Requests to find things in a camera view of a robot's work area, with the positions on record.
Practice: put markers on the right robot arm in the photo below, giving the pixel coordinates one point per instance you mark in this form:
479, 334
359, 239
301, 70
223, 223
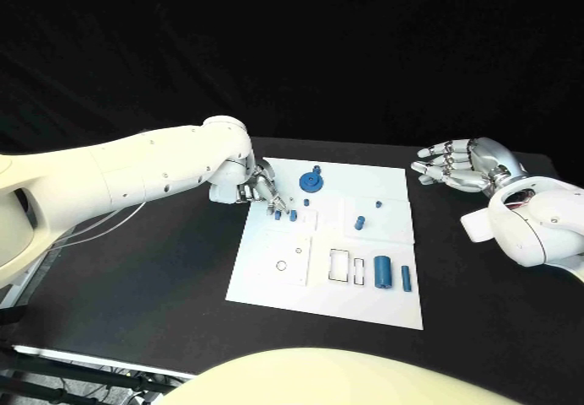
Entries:
538, 221

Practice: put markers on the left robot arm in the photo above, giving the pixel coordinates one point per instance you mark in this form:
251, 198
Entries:
137, 167

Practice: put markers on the black metal frame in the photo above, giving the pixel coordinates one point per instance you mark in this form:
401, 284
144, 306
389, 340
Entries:
68, 370

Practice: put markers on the large blue cylinder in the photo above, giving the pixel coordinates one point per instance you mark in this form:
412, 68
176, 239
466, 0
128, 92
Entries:
382, 272

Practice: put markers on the long thin blue cylinder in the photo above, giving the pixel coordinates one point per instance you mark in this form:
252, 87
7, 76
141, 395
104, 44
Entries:
405, 278

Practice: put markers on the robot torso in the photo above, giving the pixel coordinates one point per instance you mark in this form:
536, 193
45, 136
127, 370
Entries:
342, 379

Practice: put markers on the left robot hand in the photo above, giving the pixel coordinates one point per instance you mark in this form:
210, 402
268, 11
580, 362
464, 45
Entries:
262, 186

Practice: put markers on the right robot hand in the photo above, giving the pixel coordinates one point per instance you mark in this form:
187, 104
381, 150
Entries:
474, 164

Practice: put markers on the blue gear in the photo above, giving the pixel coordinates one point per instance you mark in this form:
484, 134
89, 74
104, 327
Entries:
311, 183

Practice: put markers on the white task board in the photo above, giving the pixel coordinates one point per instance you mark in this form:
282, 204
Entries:
327, 300

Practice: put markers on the blue stepped peg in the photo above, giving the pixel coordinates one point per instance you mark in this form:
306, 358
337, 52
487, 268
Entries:
359, 222

